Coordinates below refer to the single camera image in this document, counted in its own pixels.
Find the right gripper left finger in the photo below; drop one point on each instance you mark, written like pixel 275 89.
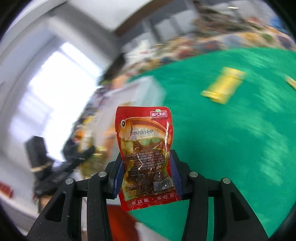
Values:
pixel 61 217

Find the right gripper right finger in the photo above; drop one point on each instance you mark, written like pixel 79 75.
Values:
pixel 234 219

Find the red fish snack packet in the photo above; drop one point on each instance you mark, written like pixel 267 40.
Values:
pixel 144 144

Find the long yellow snack packet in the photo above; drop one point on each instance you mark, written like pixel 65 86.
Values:
pixel 223 88

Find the orange red stool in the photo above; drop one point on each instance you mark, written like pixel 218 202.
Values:
pixel 122 224

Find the green floral tablecloth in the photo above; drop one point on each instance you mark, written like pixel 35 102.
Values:
pixel 251 139

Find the white cardboard box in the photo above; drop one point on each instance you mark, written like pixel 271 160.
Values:
pixel 120 104

